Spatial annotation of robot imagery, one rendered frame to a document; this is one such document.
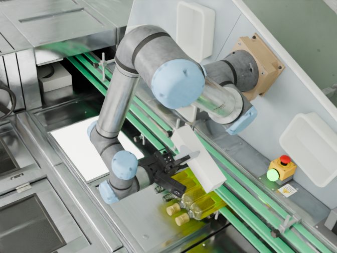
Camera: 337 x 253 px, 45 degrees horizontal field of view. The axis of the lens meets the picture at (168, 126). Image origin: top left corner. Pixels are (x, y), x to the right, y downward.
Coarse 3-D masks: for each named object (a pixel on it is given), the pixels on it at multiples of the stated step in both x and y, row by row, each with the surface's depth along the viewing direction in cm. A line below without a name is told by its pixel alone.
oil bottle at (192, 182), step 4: (192, 176) 170; (184, 180) 167; (188, 180) 168; (192, 180) 168; (196, 180) 168; (184, 184) 166; (188, 184) 166; (192, 184) 166; (196, 184) 166; (200, 184) 167; (188, 188) 164; (192, 188) 165; (176, 196) 164; (180, 200) 165
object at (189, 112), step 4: (180, 108) 190; (184, 108) 190; (188, 108) 190; (192, 108) 190; (196, 108) 178; (180, 112) 188; (184, 112) 188; (188, 112) 188; (192, 112) 188; (184, 116) 186; (188, 116) 186; (192, 116) 186; (188, 120) 185; (192, 120) 182
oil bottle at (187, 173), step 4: (188, 168) 174; (180, 172) 171; (184, 172) 172; (188, 172) 172; (192, 172) 172; (172, 176) 169; (176, 176) 169; (180, 176) 170; (184, 176) 170; (188, 176) 170; (180, 180) 168
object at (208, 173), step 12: (180, 132) 144; (192, 132) 146; (180, 144) 144; (192, 144) 143; (204, 156) 141; (192, 168) 143; (204, 168) 139; (216, 168) 140; (204, 180) 139; (216, 180) 137
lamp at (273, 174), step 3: (273, 168) 151; (270, 171) 150; (273, 171) 149; (276, 171) 149; (267, 174) 151; (270, 174) 149; (273, 174) 149; (276, 174) 149; (279, 174) 149; (270, 177) 150; (273, 177) 149; (276, 177) 149; (279, 177) 150; (270, 180) 151; (273, 180) 150
